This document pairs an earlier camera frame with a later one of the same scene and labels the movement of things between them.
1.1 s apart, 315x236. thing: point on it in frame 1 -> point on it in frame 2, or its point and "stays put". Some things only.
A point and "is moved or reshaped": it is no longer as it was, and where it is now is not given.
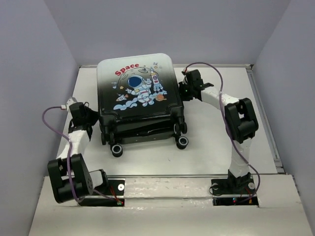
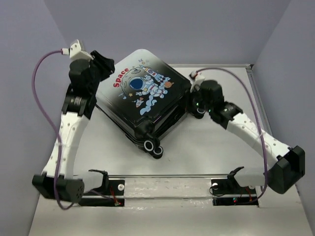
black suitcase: x=138 y=97 is moved or reshaped
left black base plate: x=115 y=190 stays put
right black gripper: x=181 y=84 -> x=189 y=98
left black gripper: x=95 y=113 -> x=106 y=65
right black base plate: x=224 y=194 stays put
